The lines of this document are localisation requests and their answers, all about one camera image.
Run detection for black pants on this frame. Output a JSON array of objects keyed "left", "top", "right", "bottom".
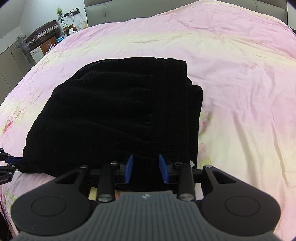
[{"left": 20, "top": 57, "right": 203, "bottom": 189}]

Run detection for white drawer cabinet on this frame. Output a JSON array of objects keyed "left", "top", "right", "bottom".
[{"left": 30, "top": 46, "right": 44, "bottom": 63}]

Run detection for white standing fan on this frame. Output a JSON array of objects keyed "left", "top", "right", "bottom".
[{"left": 15, "top": 35, "right": 32, "bottom": 67}]

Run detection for black wall power strip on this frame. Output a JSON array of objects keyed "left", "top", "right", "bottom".
[{"left": 64, "top": 8, "right": 80, "bottom": 17}]

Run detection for pink floral bed sheet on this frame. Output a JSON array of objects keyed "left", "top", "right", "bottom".
[{"left": 1, "top": 1, "right": 295, "bottom": 240}]

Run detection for blue box on desk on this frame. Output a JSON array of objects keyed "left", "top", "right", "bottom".
[{"left": 57, "top": 36, "right": 65, "bottom": 43}]

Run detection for small green potted plant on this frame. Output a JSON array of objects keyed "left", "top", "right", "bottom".
[{"left": 56, "top": 6, "right": 64, "bottom": 27}]

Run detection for wooden bedside desk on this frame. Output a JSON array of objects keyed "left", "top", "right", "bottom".
[{"left": 40, "top": 36, "right": 57, "bottom": 55}]

